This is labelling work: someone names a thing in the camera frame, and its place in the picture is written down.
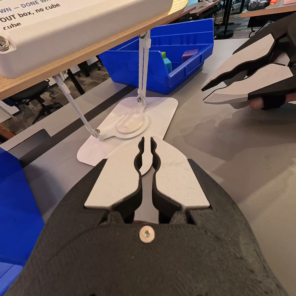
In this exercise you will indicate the printed instruction sheet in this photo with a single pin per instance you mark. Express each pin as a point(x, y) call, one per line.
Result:
point(13, 4)

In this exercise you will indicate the purple cube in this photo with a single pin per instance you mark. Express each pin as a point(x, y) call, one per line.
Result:
point(189, 56)

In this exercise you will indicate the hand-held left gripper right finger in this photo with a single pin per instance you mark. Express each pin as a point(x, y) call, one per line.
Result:
point(180, 185)

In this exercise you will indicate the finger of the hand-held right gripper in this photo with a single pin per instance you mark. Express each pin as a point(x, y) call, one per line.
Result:
point(245, 53)
point(249, 85)

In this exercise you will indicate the cyan cube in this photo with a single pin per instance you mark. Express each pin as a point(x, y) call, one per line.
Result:
point(167, 64)

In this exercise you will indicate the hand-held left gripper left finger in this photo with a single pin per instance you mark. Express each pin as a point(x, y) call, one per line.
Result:
point(113, 185)

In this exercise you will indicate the grey desk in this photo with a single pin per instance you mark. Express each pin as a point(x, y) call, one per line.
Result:
point(231, 161)

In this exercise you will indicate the black office chair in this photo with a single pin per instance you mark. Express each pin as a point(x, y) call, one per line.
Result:
point(30, 90)

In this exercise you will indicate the lime green cube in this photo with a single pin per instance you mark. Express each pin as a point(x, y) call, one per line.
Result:
point(163, 55)

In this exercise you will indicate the blue plastic bin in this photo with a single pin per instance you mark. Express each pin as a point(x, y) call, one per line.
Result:
point(16, 208)
point(185, 76)

